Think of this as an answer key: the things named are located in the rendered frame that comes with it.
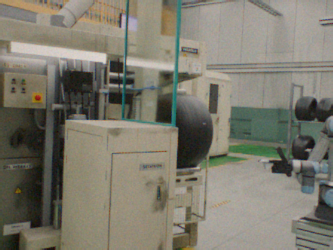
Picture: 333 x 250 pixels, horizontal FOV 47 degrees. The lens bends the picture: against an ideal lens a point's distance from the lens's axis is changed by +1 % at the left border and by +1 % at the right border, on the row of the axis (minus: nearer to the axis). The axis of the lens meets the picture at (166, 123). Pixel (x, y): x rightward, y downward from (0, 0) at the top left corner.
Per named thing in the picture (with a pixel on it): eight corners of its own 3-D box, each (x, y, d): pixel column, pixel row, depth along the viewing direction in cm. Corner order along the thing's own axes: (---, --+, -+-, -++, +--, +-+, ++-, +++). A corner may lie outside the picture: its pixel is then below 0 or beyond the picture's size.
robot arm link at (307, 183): (311, 190, 236) (313, 173, 236) (315, 195, 225) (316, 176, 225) (298, 189, 238) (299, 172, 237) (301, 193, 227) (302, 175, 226)
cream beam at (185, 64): (142, 70, 289) (143, 50, 288) (126, 71, 310) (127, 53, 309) (203, 76, 324) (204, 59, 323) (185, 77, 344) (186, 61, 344)
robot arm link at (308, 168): (319, 176, 224) (320, 162, 224) (299, 175, 226) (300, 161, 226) (317, 174, 232) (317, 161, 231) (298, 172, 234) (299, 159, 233)
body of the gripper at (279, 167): (271, 172, 229) (292, 174, 226) (272, 158, 229) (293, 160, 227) (270, 172, 236) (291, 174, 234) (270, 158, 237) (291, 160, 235)
